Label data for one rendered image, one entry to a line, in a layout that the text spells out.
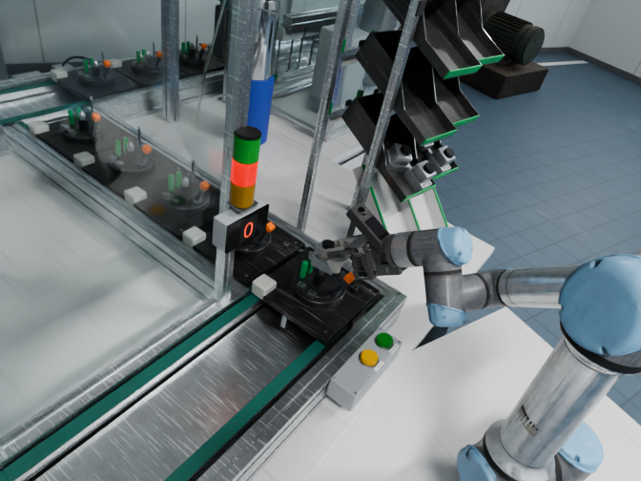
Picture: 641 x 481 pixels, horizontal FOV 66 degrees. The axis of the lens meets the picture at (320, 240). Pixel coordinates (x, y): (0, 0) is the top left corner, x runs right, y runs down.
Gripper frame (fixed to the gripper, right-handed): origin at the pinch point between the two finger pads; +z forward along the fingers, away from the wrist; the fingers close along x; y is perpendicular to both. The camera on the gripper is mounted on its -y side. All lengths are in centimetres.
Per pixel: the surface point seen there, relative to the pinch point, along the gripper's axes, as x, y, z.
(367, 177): 19.1, -10.4, -4.0
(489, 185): 292, 75, 84
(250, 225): -18.4, -13.6, 0.6
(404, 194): 23.2, -3.5, -10.6
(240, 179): -21.1, -23.6, -5.2
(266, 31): 57, -61, 46
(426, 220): 44.8, 12.0, -1.4
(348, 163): 91, -3, 56
